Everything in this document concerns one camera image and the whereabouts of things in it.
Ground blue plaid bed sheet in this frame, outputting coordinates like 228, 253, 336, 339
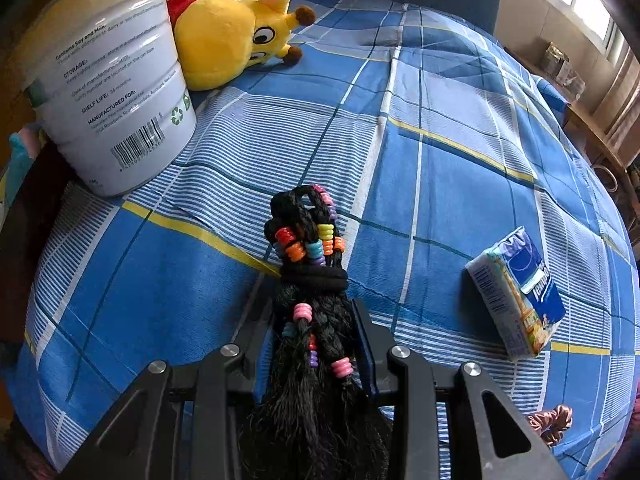
15, 0, 640, 480

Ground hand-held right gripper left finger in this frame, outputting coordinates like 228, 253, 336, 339
59, 285, 281, 480

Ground brown satin scrunchie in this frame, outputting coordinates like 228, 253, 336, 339
530, 404, 575, 448

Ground blue tissue pack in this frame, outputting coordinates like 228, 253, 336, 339
465, 226, 567, 359

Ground teal pink cloth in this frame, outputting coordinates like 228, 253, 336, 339
9, 125, 47, 172

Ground black braided hairpiece with beads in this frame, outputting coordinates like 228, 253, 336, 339
240, 185, 396, 480

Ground wooden desk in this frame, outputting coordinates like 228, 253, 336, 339
530, 60, 632, 173

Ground white tin can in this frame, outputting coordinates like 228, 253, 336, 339
7, 0, 197, 197

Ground beige curtain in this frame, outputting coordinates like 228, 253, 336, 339
590, 45, 640, 161

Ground clear packets on desk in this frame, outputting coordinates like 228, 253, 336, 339
542, 42, 586, 101

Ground white chair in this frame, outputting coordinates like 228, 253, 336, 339
594, 164, 622, 192

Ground blue plaid pillow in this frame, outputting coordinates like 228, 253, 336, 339
530, 75, 571, 126

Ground yellow Pooh plush toy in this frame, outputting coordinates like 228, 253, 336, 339
160, 0, 316, 92

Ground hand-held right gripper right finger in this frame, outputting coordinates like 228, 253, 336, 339
350, 297, 568, 480

